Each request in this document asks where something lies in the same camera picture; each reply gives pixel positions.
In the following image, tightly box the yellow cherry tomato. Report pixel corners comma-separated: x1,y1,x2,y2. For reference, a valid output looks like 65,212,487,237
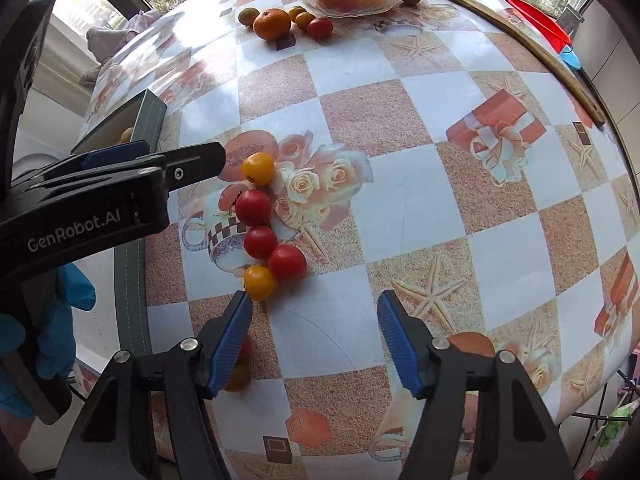
241,152,276,186
243,266,279,302

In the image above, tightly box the red cherry tomato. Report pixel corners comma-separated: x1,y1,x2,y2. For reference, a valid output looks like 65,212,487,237
234,190,271,226
268,244,307,280
243,226,279,260

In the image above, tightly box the blue gloved hand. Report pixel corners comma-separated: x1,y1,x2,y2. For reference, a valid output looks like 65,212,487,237
0,261,98,421

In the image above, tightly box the small brown fruit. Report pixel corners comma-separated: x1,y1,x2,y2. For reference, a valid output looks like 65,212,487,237
119,127,134,144

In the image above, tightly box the grey shallow tray box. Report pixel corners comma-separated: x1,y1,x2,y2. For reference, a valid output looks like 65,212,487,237
69,88,170,359

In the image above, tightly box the dark orange cherry tomato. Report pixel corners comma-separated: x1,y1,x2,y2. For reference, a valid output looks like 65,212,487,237
224,363,252,392

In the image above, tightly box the green kiwi on table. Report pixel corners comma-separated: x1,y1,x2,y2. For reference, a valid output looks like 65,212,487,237
238,8,260,27

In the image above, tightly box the large orange mandarin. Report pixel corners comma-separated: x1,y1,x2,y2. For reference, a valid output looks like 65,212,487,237
252,9,292,41

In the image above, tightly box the small yellow fruit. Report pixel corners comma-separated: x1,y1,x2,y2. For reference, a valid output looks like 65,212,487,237
288,6,305,22
294,12,316,32

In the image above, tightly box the red tomato near bowl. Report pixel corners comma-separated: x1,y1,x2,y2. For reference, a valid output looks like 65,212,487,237
306,18,333,41

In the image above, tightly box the red plastic dustpan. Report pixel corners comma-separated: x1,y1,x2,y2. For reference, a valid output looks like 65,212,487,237
506,0,573,53

